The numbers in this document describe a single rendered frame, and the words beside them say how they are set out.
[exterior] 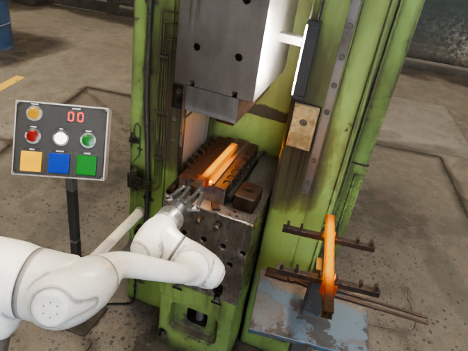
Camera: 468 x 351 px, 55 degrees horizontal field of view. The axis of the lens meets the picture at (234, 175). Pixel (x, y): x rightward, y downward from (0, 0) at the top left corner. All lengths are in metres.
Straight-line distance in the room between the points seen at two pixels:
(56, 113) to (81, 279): 1.08
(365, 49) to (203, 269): 0.87
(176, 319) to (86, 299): 1.50
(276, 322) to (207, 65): 0.89
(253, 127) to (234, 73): 0.63
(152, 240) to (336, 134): 0.77
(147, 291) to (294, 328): 1.13
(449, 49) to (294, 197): 6.24
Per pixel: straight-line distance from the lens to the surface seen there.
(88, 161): 1.79
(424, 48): 7.76
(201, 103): 1.61
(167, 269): 1.17
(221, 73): 1.55
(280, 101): 2.03
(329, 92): 1.61
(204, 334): 2.29
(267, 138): 2.12
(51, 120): 1.83
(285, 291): 1.69
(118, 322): 2.53
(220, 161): 1.80
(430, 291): 3.20
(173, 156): 1.94
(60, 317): 0.82
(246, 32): 1.48
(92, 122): 1.80
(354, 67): 1.59
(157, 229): 1.36
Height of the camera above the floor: 1.95
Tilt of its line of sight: 32 degrees down
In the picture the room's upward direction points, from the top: 9 degrees clockwise
